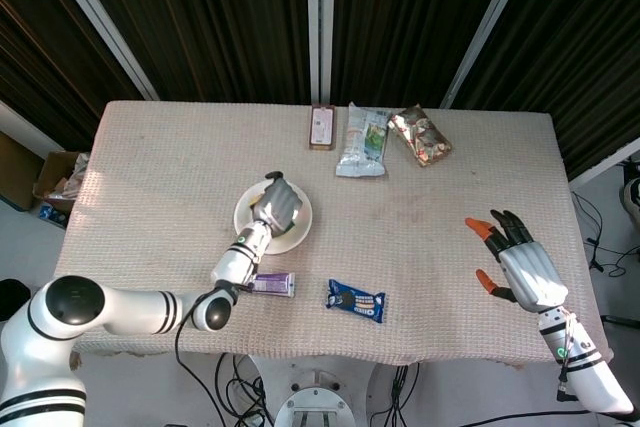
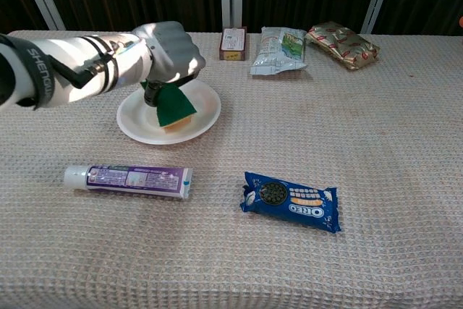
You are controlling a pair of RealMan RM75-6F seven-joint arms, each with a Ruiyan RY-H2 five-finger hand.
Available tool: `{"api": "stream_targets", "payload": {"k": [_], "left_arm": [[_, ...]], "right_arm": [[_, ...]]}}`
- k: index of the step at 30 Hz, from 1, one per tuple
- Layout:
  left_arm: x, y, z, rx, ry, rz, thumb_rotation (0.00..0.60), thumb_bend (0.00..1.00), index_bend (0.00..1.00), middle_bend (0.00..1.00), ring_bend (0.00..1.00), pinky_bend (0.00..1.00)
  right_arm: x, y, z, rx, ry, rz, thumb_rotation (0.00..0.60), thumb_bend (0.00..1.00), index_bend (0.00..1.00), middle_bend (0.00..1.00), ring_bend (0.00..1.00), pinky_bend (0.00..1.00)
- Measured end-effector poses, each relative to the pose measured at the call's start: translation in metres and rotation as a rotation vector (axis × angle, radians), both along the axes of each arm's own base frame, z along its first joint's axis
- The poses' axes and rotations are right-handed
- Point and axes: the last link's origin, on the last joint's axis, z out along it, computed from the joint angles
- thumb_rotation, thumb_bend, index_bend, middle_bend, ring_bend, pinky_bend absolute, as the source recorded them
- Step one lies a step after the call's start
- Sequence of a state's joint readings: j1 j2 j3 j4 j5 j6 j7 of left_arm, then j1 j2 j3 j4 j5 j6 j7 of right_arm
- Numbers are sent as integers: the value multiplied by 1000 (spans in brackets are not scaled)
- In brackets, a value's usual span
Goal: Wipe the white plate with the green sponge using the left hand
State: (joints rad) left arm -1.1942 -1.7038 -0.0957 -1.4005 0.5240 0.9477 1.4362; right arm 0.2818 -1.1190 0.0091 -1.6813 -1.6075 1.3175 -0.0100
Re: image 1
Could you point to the white low frame rail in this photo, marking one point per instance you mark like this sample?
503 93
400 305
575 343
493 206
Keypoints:
605 164
20 122

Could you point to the white black machine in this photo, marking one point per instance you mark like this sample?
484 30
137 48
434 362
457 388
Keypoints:
632 192

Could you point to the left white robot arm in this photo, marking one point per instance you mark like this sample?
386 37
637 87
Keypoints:
130 312

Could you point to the open cardboard box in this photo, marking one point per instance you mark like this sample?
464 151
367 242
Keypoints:
52 174

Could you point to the brown box white label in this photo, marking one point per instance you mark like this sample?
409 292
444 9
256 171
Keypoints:
322 127

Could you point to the white upright frame post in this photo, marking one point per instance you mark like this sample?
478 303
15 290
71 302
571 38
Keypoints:
320 22

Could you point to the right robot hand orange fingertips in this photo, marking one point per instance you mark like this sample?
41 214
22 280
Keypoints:
532 272

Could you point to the black flat bar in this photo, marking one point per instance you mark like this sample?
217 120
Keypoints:
622 320

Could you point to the white slanted frame post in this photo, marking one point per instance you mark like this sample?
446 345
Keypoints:
489 22
102 22

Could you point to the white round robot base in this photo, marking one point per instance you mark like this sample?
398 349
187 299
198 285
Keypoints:
314 407

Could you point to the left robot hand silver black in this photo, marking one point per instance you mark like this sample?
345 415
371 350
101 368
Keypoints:
280 204

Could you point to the black pleated curtain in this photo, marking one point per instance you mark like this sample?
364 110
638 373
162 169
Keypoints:
400 22
200 22
575 47
40 47

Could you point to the white green snack packet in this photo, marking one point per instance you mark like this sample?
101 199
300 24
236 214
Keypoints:
364 142

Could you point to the gold red snack packet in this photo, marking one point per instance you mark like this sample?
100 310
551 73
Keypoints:
421 138

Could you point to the small blue box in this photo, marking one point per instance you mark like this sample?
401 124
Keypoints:
52 214

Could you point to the beige woven tablecloth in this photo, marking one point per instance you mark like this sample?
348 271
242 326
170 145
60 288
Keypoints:
400 227

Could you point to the blue Oreo cookie pack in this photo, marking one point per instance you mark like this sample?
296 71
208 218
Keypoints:
356 301

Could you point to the black round object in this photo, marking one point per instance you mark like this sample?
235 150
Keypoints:
12 299

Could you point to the purple white toothpaste tube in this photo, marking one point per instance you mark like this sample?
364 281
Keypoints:
275 284

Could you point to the white round plate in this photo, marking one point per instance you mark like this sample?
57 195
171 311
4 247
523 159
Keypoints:
245 219

